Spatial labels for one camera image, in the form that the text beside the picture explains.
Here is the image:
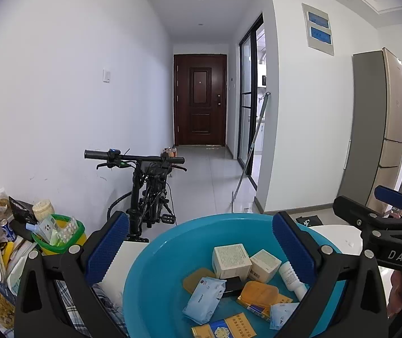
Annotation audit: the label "light blue wet wipes pack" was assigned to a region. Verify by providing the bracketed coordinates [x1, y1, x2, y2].
[182, 276, 227, 325]

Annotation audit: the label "beige refrigerator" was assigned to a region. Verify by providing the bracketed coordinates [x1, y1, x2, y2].
[336, 47, 402, 216]

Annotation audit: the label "black framed glass door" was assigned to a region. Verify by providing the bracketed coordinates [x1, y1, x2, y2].
[238, 12, 265, 190]

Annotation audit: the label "large cream square box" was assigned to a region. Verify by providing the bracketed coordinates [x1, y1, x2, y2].
[212, 243, 252, 280]

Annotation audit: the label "cream jar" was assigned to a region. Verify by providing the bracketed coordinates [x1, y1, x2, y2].
[32, 199, 54, 223]

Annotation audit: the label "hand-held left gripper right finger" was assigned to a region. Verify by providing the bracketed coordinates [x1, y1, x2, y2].
[271, 211, 389, 338]

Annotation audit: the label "person's right hand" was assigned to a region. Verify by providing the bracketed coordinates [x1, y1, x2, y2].
[388, 271, 402, 311]

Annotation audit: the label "light blue carton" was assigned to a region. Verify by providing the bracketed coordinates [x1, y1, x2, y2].
[269, 302, 301, 331]

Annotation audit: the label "blue drink can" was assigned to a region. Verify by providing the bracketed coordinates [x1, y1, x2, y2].
[0, 218, 15, 242]

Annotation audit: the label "metal mop pole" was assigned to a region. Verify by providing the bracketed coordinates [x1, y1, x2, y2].
[229, 91, 271, 214]

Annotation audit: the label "blue plastic basin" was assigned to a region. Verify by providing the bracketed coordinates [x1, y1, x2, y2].
[122, 213, 350, 338]

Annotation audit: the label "green and yellow bin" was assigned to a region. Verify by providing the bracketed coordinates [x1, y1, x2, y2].
[31, 214, 86, 256]

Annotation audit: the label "small cream square box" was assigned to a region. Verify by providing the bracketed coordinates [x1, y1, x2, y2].
[249, 249, 282, 284]

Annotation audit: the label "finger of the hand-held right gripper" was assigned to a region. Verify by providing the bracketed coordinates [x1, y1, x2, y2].
[374, 184, 402, 219]
[332, 195, 394, 235]

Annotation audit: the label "grey wall panel blue windows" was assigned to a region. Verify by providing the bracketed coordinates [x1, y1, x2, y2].
[302, 2, 335, 56]

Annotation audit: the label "orange pack with blue circle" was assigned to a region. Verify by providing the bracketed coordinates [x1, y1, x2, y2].
[191, 316, 259, 338]

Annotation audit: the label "orange and blue flat pack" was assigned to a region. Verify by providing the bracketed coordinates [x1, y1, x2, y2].
[237, 295, 294, 322]

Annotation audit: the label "blue plaid shirt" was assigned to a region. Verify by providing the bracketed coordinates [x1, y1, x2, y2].
[54, 279, 132, 338]

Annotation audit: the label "black bicycle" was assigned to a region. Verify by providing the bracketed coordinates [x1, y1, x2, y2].
[83, 148, 188, 244]

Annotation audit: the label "black bag on floor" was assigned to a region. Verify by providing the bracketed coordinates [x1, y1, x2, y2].
[294, 214, 323, 227]

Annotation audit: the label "brown entrance door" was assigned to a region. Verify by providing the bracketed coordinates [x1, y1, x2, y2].
[173, 53, 227, 147]

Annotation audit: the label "white lotion bottle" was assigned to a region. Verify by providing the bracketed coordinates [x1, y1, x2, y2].
[279, 261, 308, 300]

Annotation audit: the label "black box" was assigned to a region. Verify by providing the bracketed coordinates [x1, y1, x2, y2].
[222, 277, 244, 297]

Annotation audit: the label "black snack pack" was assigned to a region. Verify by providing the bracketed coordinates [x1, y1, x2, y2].
[8, 196, 38, 233]

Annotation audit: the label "white desktop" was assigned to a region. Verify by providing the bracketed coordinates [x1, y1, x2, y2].
[99, 223, 392, 311]

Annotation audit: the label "orange pill box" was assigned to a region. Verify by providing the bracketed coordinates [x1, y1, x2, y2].
[238, 281, 280, 309]

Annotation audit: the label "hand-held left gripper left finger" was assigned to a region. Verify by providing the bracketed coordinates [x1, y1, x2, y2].
[14, 210, 131, 338]

